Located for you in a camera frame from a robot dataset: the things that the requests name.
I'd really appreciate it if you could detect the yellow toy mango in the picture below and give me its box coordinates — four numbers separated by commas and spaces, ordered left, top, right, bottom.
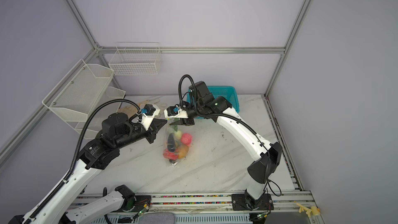
178, 144, 189, 159

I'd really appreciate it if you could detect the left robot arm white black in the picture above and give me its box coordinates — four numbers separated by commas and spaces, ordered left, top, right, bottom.
10, 99, 167, 224

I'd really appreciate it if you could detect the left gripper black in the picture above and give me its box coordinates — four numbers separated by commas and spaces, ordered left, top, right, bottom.
115, 118, 167, 150

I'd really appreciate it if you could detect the red toy fruit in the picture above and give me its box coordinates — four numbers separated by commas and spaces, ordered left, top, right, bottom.
163, 149, 178, 162

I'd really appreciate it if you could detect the dark toy eggplant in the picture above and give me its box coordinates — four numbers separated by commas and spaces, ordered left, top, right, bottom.
167, 133, 177, 152

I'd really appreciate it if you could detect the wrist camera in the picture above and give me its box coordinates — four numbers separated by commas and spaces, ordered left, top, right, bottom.
164, 106, 189, 119
138, 104, 160, 131

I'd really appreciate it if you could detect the pink toy fruit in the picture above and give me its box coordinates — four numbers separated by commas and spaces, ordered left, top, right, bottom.
180, 133, 193, 146

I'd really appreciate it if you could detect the teal plastic basket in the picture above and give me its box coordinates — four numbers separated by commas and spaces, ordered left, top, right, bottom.
186, 85, 240, 114

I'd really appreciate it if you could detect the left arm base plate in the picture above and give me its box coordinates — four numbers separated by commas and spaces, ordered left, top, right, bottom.
122, 195, 152, 213

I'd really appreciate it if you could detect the clear zip top bag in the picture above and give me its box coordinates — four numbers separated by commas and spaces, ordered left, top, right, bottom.
162, 119, 193, 167

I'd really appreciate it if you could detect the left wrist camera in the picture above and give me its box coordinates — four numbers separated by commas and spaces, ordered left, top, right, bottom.
138, 104, 160, 131

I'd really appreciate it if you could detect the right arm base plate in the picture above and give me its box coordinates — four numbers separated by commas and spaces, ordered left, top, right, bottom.
231, 193, 274, 211

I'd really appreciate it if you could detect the white mesh upper shelf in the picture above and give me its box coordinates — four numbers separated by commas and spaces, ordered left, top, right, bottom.
42, 60, 114, 122

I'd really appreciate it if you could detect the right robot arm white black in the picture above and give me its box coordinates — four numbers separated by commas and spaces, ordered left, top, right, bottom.
172, 75, 283, 210

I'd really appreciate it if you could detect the grey cloth pad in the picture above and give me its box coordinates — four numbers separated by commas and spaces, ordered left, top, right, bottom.
138, 213, 176, 224

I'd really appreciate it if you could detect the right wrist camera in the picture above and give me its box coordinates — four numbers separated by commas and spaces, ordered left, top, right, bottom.
164, 106, 189, 119

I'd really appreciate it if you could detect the white wire wall basket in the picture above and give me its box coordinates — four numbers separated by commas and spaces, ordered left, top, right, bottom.
108, 42, 163, 76

